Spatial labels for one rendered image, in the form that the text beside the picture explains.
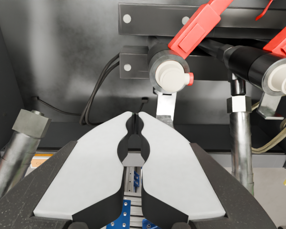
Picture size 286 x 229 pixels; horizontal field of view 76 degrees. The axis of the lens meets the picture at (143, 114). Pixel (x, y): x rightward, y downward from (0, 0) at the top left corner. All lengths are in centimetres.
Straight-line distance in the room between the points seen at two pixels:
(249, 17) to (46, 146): 43
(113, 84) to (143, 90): 7
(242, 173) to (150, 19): 21
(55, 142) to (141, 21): 32
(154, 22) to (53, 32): 25
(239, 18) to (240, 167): 18
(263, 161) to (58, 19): 53
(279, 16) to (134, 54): 19
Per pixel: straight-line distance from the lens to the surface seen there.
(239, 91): 20
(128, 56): 28
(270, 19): 31
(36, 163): 45
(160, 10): 28
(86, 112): 27
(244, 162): 20
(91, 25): 44
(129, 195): 90
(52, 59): 47
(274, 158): 50
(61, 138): 47
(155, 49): 16
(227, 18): 28
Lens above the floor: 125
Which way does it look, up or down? 62 degrees down
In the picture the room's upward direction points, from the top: 178 degrees clockwise
